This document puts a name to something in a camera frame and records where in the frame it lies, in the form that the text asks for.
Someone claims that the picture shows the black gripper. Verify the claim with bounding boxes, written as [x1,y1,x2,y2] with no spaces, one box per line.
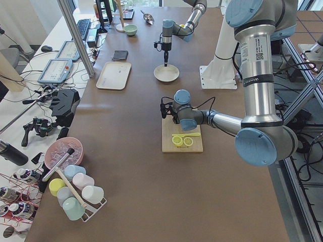
[161,42,172,67]
[171,111,180,124]

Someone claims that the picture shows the cream round plate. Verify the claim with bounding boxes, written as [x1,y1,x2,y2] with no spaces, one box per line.
[153,65,179,82]

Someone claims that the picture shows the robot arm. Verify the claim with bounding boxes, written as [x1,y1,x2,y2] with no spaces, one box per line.
[155,0,207,67]
[170,1,298,166]

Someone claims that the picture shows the cream rabbit tray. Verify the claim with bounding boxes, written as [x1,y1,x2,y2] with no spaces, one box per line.
[96,62,131,90]

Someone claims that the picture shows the wooden cutting board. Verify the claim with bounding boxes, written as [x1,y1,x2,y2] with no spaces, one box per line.
[162,116,203,153]

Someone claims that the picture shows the yellow plastic knife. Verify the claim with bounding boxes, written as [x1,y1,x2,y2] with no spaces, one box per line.
[172,132,201,138]

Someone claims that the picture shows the lemon slice upper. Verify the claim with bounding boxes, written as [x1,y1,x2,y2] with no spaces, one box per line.
[172,136,183,147]

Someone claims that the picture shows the lemon slice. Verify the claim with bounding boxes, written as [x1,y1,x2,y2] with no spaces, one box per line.
[172,136,183,147]
[183,137,194,147]

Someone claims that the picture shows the lemon slice lower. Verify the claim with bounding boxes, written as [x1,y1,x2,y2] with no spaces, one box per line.
[183,137,194,147]

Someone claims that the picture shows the metal ice scoop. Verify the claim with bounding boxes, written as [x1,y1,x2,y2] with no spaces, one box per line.
[141,10,154,25]

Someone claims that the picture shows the green bowl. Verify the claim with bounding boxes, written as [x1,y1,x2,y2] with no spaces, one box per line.
[124,24,138,36]

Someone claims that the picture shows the grey folded cloth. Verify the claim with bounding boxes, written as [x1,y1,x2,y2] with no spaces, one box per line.
[112,50,128,61]

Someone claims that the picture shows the wooden cup tree stand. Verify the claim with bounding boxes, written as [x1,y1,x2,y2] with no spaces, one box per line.
[114,0,129,32]

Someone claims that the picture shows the black keyboard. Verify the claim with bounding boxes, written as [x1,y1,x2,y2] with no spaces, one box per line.
[77,19,91,40]

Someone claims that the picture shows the far teach pendant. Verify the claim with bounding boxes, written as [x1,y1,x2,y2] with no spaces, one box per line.
[56,41,80,62]

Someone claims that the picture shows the teach pendant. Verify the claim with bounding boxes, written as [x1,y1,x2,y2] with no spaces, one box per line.
[56,41,80,62]
[38,58,73,84]

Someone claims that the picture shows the near teach pendant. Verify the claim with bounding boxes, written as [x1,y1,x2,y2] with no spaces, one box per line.
[38,58,73,84]

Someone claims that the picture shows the white plastic cup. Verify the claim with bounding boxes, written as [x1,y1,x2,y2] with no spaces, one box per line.
[82,186,104,204]

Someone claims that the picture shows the pink plastic cup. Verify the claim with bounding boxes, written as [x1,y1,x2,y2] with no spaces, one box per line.
[72,172,95,191]

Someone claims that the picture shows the blue plastic cup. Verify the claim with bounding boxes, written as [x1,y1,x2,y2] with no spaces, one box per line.
[64,165,86,181]

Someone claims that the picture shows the black computer mouse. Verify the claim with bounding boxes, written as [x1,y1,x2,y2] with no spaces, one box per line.
[41,45,52,52]

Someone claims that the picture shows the pink bowl with ice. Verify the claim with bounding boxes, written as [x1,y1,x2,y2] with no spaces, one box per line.
[44,137,84,170]

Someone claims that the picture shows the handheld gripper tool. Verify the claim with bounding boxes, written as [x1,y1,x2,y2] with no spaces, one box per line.
[21,117,57,147]

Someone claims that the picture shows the grey plastic cup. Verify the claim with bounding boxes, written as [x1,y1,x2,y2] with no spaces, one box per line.
[57,187,74,207]

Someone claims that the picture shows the steel black-tipped muddler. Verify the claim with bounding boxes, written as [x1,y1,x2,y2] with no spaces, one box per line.
[42,148,75,182]

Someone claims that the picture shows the mint green plastic cup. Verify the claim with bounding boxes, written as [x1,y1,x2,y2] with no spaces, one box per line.
[63,197,85,221]

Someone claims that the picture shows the yellow plastic cup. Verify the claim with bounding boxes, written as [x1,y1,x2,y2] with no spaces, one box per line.
[49,178,66,197]

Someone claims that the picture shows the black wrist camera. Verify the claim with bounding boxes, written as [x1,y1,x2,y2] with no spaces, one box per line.
[153,41,162,52]
[160,97,173,119]

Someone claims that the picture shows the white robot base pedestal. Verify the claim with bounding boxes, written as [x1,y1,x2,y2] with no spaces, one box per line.
[199,1,238,89]

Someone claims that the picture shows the aluminium frame post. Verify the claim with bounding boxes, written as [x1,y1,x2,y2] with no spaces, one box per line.
[57,0,95,78]

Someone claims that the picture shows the white wire cup rack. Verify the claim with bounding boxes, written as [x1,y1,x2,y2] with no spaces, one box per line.
[81,198,107,222]

